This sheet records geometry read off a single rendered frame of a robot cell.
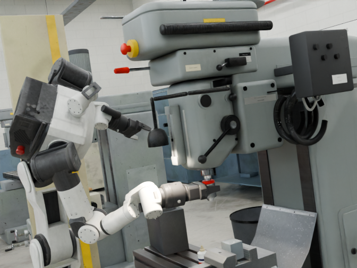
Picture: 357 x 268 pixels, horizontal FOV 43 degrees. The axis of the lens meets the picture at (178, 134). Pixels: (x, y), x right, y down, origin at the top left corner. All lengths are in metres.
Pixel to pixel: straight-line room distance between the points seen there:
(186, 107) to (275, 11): 6.04
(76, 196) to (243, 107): 0.68
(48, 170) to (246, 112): 0.73
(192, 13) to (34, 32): 1.88
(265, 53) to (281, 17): 5.72
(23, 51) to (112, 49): 8.25
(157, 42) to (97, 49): 9.81
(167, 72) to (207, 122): 0.22
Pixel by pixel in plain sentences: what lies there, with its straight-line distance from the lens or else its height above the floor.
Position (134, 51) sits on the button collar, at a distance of 1.56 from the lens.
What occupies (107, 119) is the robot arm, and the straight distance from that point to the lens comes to 2.15.
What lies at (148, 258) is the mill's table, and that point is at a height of 0.91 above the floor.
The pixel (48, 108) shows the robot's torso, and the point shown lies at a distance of 1.76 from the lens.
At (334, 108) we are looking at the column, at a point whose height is 1.46.
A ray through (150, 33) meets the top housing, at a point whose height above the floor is 1.79.
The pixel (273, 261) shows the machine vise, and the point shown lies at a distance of 1.73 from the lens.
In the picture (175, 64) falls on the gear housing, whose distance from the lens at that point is 1.55.
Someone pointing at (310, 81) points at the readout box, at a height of 1.56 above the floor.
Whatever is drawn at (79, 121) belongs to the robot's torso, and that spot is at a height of 1.54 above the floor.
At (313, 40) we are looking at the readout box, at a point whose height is 1.69.
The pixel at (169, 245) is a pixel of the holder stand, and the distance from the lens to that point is 2.06.
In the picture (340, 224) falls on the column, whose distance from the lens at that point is 1.89.
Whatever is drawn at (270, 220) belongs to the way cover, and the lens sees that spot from 2.02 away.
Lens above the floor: 1.53
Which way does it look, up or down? 3 degrees down
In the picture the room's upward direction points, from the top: 8 degrees counter-clockwise
